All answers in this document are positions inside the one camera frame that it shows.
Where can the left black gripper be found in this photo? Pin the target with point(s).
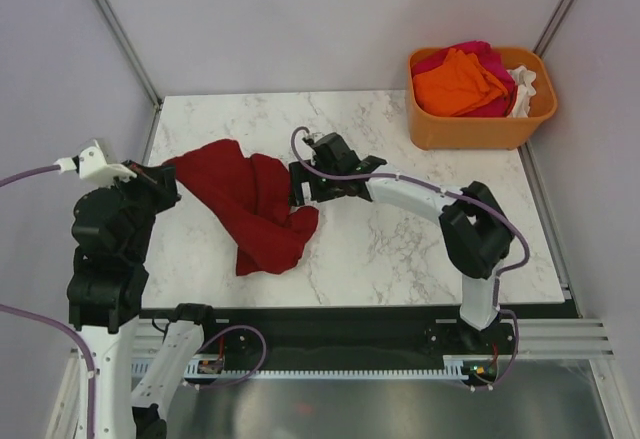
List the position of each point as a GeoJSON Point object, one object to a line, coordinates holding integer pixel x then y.
{"type": "Point", "coordinates": [162, 179]}

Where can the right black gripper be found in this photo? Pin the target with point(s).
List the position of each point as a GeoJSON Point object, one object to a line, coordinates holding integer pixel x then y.
{"type": "Point", "coordinates": [301, 173]}

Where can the dark red t shirt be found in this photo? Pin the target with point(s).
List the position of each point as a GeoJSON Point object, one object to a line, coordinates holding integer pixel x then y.
{"type": "Point", "coordinates": [250, 197]}

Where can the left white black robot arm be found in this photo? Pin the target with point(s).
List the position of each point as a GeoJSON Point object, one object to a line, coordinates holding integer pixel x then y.
{"type": "Point", "coordinates": [112, 227]}

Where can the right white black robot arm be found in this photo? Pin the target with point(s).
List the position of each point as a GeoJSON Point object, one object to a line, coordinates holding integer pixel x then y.
{"type": "Point", "coordinates": [476, 233]}

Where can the orange plastic basket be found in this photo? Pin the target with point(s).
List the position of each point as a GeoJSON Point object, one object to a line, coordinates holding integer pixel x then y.
{"type": "Point", "coordinates": [430, 132]}

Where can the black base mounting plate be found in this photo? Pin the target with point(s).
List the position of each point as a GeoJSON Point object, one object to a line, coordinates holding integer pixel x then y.
{"type": "Point", "coordinates": [351, 337]}

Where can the orange t shirt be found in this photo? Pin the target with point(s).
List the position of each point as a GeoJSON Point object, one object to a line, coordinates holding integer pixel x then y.
{"type": "Point", "coordinates": [452, 86]}

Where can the magenta pink t shirt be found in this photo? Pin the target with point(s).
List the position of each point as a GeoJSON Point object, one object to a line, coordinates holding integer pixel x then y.
{"type": "Point", "coordinates": [492, 66]}

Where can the white t shirt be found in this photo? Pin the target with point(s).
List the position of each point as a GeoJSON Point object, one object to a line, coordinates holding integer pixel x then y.
{"type": "Point", "coordinates": [525, 90]}

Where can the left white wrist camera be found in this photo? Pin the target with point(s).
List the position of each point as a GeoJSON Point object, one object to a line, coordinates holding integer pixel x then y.
{"type": "Point", "coordinates": [96, 164]}

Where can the white slotted cable duct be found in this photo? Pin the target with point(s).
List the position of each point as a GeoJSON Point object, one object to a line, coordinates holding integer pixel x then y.
{"type": "Point", "coordinates": [451, 369]}

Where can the left aluminium frame post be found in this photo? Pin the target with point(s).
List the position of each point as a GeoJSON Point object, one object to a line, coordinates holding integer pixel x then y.
{"type": "Point", "coordinates": [127, 48]}

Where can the aluminium frame post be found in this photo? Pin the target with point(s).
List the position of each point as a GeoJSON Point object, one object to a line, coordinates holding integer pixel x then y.
{"type": "Point", "coordinates": [553, 25]}
{"type": "Point", "coordinates": [127, 48]}

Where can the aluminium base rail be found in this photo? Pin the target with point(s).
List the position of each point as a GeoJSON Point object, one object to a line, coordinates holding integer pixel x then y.
{"type": "Point", "coordinates": [362, 254]}

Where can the right aluminium frame post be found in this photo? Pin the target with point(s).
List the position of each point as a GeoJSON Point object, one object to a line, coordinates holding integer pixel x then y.
{"type": "Point", "coordinates": [553, 25]}

